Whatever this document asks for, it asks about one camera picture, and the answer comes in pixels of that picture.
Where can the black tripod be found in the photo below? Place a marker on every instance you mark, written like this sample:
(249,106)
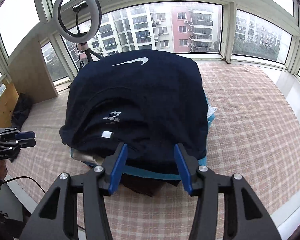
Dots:
(86,52)

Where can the person's left hand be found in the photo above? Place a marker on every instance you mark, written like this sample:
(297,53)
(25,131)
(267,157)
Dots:
(0,170)

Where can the pink plaid blanket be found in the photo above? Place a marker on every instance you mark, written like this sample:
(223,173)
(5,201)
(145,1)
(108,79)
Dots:
(252,130)

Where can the light wooden board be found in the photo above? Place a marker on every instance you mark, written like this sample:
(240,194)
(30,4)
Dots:
(30,75)

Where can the stack of folded clothes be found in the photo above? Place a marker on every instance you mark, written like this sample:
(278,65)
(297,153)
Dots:
(152,175)

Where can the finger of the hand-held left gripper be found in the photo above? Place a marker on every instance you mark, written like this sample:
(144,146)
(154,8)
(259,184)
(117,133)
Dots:
(27,143)
(26,135)

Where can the pine wood panel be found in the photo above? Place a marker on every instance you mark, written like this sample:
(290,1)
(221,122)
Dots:
(7,105)

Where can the dark grey garment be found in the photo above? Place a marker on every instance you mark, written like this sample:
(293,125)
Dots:
(21,110)

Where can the navy blue shirt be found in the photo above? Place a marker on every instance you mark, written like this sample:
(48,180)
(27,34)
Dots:
(140,92)

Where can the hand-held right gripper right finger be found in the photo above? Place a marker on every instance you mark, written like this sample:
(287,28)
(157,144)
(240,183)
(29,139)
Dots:
(183,170)

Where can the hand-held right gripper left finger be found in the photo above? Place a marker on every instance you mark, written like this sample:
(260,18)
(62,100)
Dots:
(119,167)

